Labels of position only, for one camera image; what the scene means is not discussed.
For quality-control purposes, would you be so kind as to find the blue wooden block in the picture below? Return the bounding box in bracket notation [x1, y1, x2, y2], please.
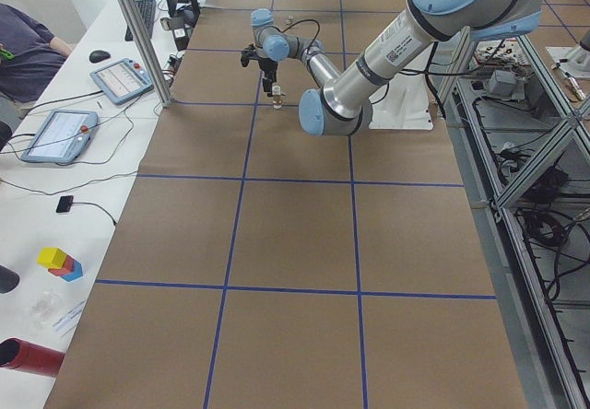
[60, 261, 83, 282]

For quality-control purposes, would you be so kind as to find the white brass PPR pipe fitting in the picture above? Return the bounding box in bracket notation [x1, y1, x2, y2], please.
[271, 84, 283, 110]

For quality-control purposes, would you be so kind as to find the brown paper table cover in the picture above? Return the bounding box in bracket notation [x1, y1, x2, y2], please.
[47, 0, 526, 408]

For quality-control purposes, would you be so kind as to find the black camera cable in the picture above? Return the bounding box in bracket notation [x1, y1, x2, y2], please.
[280, 18, 323, 55]

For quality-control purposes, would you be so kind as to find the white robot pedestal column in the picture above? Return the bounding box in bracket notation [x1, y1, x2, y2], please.
[368, 0, 466, 132]

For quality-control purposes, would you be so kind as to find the red wooden block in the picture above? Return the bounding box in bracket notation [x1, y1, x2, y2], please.
[48, 255, 75, 277]

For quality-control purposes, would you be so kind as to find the red cylinder tube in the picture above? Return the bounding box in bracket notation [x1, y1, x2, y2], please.
[1, 338, 65, 378]

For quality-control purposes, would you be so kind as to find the far blue teach pendant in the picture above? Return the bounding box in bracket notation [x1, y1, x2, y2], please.
[89, 58, 153, 105]

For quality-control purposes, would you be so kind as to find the wrist black camera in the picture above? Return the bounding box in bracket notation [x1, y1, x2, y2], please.
[240, 44, 259, 67]

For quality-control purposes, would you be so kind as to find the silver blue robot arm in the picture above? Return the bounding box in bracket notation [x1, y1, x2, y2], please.
[241, 0, 541, 136]

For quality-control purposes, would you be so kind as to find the blue teach pendant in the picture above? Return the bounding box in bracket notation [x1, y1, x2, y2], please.
[20, 110, 99, 165]
[89, 58, 153, 105]

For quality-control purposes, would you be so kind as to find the black computer mouse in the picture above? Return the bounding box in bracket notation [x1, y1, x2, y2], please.
[88, 50, 111, 64]

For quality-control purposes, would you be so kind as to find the seated person in blue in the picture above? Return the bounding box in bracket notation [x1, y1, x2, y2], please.
[1, 4, 73, 103]

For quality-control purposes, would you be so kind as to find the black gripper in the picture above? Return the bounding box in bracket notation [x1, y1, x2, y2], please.
[258, 58, 278, 97]

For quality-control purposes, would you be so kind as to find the aluminium frame post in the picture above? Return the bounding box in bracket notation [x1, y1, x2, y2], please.
[117, 0, 171, 108]

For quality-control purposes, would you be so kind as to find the black keyboard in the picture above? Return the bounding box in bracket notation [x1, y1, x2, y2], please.
[136, 0, 157, 39]

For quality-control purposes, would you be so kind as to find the near blue teach pendant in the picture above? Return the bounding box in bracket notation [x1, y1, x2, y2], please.
[20, 110, 99, 165]

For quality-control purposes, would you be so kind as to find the small black puck device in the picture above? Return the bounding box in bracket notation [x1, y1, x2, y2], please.
[55, 195, 74, 214]

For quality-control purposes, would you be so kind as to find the yellow wooden block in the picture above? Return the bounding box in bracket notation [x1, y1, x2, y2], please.
[37, 247, 67, 269]

